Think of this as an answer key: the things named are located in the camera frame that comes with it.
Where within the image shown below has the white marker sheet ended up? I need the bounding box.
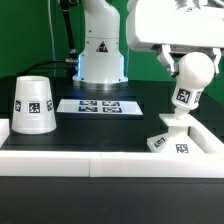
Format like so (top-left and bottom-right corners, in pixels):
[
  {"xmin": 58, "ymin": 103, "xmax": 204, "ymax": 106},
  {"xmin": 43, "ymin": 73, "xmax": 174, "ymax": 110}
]
[{"xmin": 57, "ymin": 99, "xmax": 142, "ymax": 115}]

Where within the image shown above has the white left fence wall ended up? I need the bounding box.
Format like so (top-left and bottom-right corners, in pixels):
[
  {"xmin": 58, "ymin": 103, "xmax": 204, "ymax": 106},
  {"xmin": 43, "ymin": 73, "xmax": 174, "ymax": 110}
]
[{"xmin": 0, "ymin": 119, "xmax": 9, "ymax": 147}]

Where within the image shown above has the white lamp base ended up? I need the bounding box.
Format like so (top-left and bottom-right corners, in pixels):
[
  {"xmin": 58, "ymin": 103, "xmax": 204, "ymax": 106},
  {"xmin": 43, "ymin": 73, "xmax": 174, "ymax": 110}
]
[{"xmin": 147, "ymin": 114, "xmax": 203, "ymax": 155}]

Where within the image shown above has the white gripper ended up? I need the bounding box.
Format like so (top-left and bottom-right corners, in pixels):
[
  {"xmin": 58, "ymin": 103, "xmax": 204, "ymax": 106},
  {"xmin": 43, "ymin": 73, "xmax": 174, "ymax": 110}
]
[{"xmin": 126, "ymin": 0, "xmax": 224, "ymax": 77}]

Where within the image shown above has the white lamp shade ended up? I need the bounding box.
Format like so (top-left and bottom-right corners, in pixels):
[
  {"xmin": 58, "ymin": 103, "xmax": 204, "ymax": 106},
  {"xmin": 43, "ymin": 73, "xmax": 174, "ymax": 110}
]
[{"xmin": 12, "ymin": 76, "xmax": 56, "ymax": 134}]

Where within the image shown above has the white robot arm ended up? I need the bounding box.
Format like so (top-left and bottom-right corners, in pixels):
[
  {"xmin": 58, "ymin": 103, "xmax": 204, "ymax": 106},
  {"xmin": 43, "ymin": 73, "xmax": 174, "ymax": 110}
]
[{"xmin": 73, "ymin": 0, "xmax": 224, "ymax": 89}]

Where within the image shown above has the black cable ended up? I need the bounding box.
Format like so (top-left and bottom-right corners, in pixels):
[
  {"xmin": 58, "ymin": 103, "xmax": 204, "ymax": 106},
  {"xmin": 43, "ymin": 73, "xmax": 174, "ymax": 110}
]
[{"xmin": 18, "ymin": 0, "xmax": 81, "ymax": 77}]

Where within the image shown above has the white lamp bulb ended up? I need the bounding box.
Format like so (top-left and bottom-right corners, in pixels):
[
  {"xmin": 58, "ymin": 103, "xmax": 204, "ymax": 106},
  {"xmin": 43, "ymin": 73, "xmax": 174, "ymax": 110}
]
[{"xmin": 172, "ymin": 52, "xmax": 214, "ymax": 117}]

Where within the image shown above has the white fence wall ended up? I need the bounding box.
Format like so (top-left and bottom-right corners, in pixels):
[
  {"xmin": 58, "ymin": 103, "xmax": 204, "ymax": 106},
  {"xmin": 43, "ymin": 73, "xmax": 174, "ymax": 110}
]
[
  {"xmin": 190, "ymin": 126, "xmax": 224, "ymax": 154},
  {"xmin": 0, "ymin": 150, "xmax": 224, "ymax": 178},
  {"xmin": 0, "ymin": 119, "xmax": 9, "ymax": 147}
]

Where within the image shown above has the white thin cable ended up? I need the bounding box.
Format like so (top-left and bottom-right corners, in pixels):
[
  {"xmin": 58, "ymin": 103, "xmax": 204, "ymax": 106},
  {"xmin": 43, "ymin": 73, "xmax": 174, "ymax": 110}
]
[{"xmin": 47, "ymin": 0, "xmax": 58, "ymax": 77}]

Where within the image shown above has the white right fence wall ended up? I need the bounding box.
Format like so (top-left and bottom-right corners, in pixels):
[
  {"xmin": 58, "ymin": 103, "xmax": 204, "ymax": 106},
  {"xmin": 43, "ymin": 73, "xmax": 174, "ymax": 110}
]
[{"xmin": 190, "ymin": 126, "xmax": 224, "ymax": 154}]

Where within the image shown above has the white front fence wall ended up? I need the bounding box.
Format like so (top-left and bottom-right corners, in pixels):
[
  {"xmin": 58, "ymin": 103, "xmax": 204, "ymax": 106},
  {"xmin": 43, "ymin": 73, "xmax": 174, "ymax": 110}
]
[{"xmin": 0, "ymin": 150, "xmax": 224, "ymax": 178}]

